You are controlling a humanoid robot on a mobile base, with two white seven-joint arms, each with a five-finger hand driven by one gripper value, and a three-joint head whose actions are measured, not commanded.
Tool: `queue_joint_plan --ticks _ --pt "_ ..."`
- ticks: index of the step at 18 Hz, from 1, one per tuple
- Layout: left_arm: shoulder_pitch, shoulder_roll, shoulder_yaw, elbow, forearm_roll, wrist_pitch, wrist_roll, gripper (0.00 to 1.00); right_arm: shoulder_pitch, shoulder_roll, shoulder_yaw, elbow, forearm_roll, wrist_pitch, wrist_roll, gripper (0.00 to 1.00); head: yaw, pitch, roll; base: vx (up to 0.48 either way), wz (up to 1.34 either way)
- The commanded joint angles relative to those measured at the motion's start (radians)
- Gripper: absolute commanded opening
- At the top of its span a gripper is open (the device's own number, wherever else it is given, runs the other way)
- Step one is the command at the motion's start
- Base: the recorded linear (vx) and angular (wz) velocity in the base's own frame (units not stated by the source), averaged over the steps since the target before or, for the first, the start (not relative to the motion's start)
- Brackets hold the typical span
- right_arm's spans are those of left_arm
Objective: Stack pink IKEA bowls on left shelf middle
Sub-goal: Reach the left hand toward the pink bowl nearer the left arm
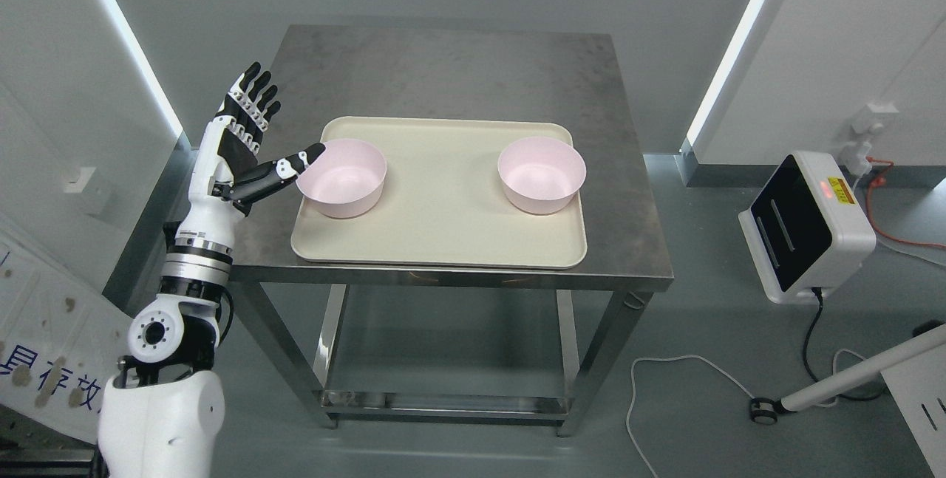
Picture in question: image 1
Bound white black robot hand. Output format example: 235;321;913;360
188;63;327;216

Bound pink bowl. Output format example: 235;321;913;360
296;138;388;219
497;137;588;215

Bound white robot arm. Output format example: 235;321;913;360
98;197;241;477

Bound stainless steel table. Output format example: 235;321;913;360
228;26;675;437

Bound cream plastic tray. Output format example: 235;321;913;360
291;117;588;269

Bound white sign board blue letters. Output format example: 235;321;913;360
1;228;131;443

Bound white black device box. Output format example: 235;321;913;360
738;151;877;305

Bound white stand leg with caster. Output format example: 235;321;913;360
748;320;944;425

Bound white perforated panel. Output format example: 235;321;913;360
881;344;945;477

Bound white wall switch box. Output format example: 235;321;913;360
62;167;115;216

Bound white cable on floor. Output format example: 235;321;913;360
626;355;756;478

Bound black power cable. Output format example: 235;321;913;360
803;287;888;401

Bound white wall socket plug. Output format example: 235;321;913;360
841;102;899;177

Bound orange cable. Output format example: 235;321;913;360
865;157;946;251

